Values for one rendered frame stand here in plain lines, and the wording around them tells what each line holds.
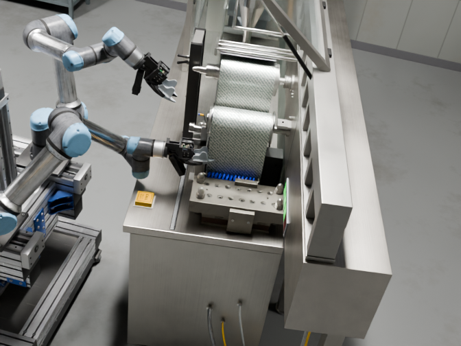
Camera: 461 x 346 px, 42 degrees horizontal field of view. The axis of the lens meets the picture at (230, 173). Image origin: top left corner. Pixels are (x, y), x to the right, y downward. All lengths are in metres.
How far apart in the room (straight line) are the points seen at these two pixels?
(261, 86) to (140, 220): 0.76
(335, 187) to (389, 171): 3.00
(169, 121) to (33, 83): 2.19
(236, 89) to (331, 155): 0.97
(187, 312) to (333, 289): 1.19
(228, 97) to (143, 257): 0.77
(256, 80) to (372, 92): 3.03
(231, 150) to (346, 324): 0.93
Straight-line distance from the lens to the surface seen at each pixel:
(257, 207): 2.43
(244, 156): 2.50
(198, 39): 2.67
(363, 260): 1.75
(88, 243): 3.37
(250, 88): 2.59
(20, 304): 3.14
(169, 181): 2.69
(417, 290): 3.81
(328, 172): 1.65
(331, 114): 1.90
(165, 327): 2.95
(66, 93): 2.83
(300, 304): 1.82
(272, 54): 2.64
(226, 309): 2.80
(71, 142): 2.27
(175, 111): 3.14
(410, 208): 4.34
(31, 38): 2.62
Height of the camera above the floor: 2.65
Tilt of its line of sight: 39 degrees down
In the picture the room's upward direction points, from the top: 9 degrees clockwise
